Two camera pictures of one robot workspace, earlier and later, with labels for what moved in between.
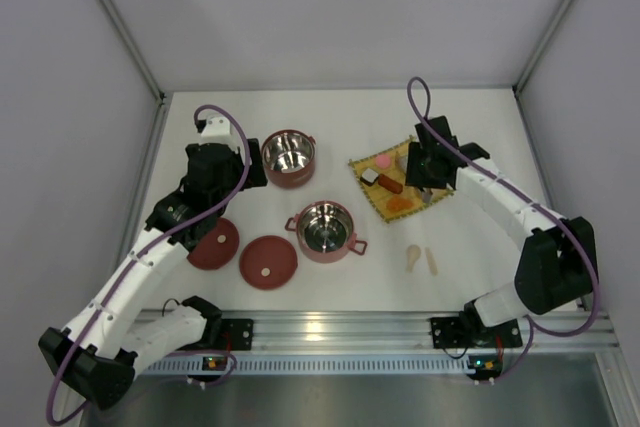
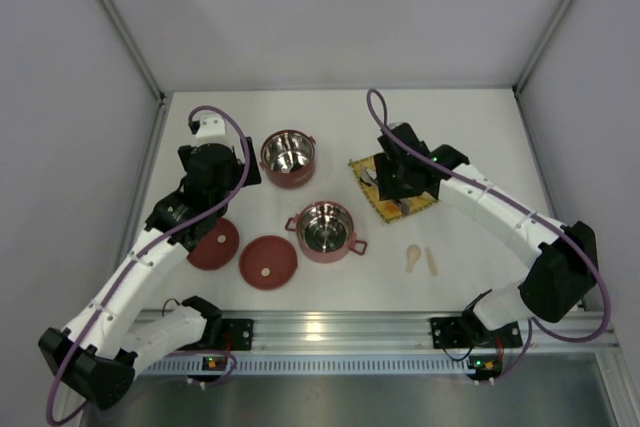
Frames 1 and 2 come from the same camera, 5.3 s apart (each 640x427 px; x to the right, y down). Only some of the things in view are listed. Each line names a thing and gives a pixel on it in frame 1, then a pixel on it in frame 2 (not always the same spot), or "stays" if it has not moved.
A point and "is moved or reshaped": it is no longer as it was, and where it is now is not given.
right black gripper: [420, 182] → [395, 189]
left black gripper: [254, 163] stays
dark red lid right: [268, 262] stays
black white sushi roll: [369, 177] stays
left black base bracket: [240, 331] stays
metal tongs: [402, 164] is moved or reshaped
